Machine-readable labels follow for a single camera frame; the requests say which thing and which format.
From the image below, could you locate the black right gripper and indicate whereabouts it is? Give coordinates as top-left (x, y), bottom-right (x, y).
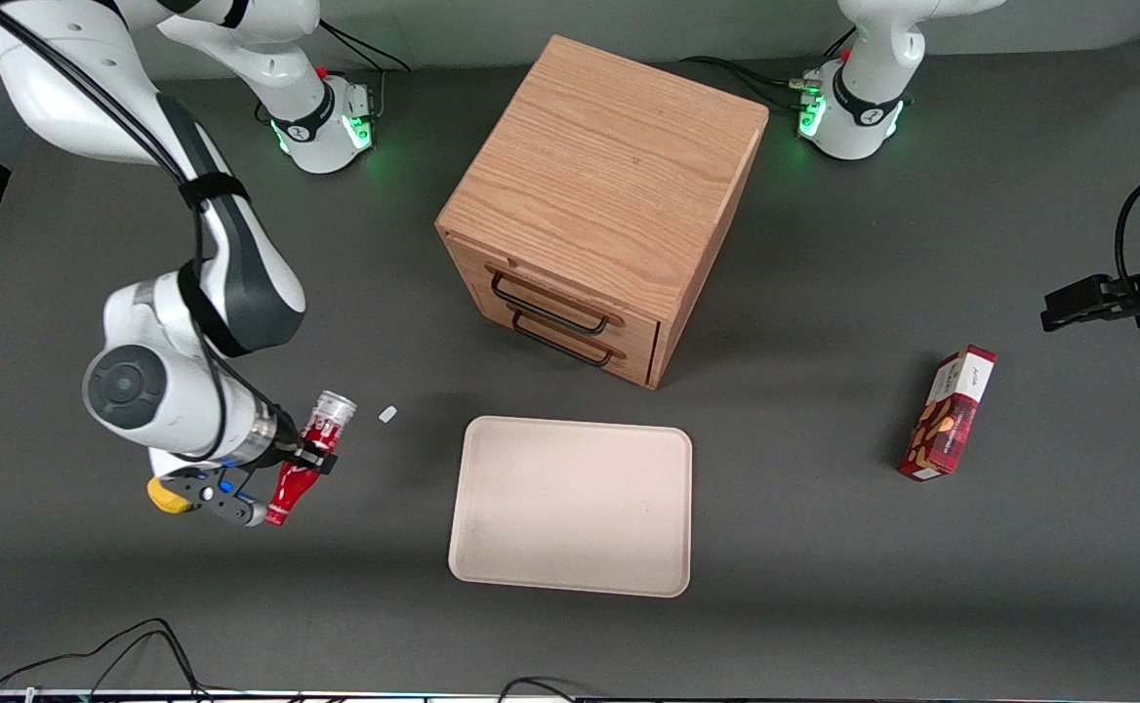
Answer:
top-left (263, 415), bottom-right (340, 477)

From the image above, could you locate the red coke bottle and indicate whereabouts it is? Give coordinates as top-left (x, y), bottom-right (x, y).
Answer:
top-left (264, 390), bottom-right (358, 528)

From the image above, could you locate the beige plastic tray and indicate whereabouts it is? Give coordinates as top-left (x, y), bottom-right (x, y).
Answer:
top-left (447, 415), bottom-right (694, 599)

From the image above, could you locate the yellow lemon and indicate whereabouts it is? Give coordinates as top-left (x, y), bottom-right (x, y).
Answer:
top-left (146, 476), bottom-right (190, 515)

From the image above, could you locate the red tartan shortbread box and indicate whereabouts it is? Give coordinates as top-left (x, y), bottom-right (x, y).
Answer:
top-left (897, 344), bottom-right (998, 482)

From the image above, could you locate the wooden two-drawer cabinet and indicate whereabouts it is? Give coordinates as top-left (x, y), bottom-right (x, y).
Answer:
top-left (434, 34), bottom-right (770, 392)

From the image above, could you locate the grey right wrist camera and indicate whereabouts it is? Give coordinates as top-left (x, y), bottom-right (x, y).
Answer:
top-left (158, 465), bottom-right (270, 529)

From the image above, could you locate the black floor cable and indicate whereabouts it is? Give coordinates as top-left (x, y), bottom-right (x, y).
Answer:
top-left (0, 618), bottom-right (212, 700)
top-left (497, 676), bottom-right (581, 703)

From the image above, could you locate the black cable along right arm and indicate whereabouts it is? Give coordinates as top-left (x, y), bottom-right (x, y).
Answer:
top-left (0, 0), bottom-right (239, 462)

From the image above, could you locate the black metal drawer handle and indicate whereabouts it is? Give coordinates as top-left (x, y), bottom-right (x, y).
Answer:
top-left (489, 270), bottom-right (612, 338)
top-left (509, 310), bottom-right (620, 369)

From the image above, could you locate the black right base cable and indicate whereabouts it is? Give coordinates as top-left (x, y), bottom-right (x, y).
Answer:
top-left (316, 21), bottom-right (413, 123)

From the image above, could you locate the black base cable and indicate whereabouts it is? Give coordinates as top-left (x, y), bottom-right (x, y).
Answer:
top-left (316, 21), bottom-right (413, 123)
top-left (679, 29), bottom-right (854, 110)

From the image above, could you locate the black left base cable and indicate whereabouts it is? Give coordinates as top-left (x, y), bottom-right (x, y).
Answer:
top-left (679, 29), bottom-right (854, 110)

